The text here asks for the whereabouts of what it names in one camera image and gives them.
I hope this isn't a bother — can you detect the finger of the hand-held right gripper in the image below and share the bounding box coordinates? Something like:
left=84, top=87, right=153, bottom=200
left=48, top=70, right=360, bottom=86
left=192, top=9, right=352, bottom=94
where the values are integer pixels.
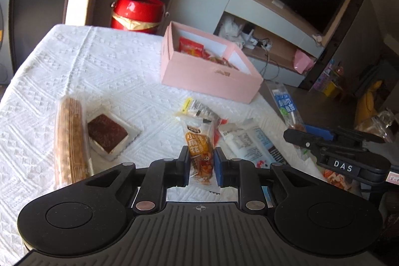
left=303, top=125, right=388, bottom=144
left=283, top=128, right=369, bottom=158

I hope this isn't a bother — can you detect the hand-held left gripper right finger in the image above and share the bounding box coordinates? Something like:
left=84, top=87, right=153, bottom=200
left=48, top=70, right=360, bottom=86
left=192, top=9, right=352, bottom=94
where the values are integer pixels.
left=214, top=147, right=319, bottom=212

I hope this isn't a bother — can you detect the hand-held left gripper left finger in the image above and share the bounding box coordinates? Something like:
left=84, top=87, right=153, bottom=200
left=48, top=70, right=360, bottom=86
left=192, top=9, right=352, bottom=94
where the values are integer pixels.
left=78, top=146, right=191, bottom=214

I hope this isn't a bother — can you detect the tall orange snack packet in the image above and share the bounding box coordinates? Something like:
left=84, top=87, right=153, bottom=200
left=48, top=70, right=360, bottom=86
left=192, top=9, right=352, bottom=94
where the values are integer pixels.
left=178, top=115, right=220, bottom=195

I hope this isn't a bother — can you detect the blue and green snack packet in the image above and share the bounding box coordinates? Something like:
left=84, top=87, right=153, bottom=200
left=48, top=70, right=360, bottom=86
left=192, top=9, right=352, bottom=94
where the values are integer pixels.
left=269, top=80, right=305, bottom=131

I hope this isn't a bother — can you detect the pink cardboard box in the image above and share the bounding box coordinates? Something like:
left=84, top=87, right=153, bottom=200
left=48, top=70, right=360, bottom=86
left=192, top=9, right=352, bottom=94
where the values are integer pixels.
left=160, top=21, right=265, bottom=105

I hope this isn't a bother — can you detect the small clear orange snack packet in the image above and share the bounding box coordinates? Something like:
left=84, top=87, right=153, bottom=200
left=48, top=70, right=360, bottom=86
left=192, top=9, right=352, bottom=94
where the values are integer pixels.
left=203, top=49, right=229, bottom=66

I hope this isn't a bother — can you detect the large red snack packet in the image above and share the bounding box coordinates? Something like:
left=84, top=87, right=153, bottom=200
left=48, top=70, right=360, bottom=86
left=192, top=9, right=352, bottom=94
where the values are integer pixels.
left=179, top=37, right=205, bottom=57

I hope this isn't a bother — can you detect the red and white snack packet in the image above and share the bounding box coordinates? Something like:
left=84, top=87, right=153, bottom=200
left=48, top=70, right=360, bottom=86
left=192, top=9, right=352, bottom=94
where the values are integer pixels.
left=323, top=169, right=353, bottom=192

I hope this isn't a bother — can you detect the white and blue snack packet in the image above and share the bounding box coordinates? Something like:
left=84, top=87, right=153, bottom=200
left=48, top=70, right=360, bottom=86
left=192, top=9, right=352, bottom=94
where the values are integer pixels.
left=218, top=119, right=289, bottom=169

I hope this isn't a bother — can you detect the clear plastic bag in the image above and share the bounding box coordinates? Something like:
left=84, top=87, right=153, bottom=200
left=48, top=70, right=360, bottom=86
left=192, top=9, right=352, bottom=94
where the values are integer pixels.
left=355, top=109, right=399, bottom=142

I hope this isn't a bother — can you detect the colourful toy pile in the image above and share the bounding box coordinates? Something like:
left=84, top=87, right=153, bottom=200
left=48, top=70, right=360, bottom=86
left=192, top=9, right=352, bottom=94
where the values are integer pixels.
left=308, top=60, right=347, bottom=99

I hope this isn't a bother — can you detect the yellow cloth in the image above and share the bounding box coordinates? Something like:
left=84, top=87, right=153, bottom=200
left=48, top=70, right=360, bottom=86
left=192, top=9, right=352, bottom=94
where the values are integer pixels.
left=355, top=80, right=385, bottom=127

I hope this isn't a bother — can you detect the yellow and white snack packet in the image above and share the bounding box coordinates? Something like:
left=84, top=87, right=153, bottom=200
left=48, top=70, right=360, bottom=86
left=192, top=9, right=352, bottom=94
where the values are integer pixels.
left=180, top=97, right=220, bottom=122

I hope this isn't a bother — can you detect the pink plastic bag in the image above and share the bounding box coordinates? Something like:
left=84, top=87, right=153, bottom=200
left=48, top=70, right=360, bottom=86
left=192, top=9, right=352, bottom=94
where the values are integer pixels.
left=292, top=49, right=317, bottom=75

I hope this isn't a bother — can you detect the chocolate cake slice packet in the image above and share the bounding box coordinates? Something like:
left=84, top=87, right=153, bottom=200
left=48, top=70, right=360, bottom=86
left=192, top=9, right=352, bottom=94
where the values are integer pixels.
left=84, top=104, right=141, bottom=161

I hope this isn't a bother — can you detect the white power strip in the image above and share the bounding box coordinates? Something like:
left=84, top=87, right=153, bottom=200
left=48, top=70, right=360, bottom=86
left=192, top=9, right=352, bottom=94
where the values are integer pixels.
left=249, top=38, right=272, bottom=50

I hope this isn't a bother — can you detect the white router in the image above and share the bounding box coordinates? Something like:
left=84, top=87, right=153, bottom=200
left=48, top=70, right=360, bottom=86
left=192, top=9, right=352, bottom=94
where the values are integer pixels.
left=241, top=24, right=255, bottom=43

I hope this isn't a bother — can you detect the long biscuit roll packet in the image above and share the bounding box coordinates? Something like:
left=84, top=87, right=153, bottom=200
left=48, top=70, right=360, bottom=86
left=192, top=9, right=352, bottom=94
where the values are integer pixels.
left=54, top=96, right=94, bottom=190

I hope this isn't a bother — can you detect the white cloth pile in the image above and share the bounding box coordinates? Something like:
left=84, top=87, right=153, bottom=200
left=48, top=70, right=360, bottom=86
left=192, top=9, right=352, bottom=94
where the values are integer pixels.
left=217, top=18, right=241, bottom=36

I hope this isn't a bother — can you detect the white woven tablecloth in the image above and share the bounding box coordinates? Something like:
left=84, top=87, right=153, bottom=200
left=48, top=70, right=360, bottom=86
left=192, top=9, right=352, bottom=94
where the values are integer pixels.
left=0, top=23, right=325, bottom=258

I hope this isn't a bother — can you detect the white and wood TV cabinet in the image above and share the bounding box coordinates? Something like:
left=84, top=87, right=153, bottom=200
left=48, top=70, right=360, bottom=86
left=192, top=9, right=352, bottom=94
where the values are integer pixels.
left=213, top=0, right=377, bottom=89

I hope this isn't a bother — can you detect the grey washing machine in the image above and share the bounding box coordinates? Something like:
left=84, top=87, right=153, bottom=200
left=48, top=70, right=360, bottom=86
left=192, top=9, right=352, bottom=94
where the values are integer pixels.
left=0, top=0, right=15, bottom=86

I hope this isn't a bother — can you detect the black cable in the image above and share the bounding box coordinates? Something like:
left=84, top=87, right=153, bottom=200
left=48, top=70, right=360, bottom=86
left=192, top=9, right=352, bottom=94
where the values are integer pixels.
left=261, top=49, right=273, bottom=80

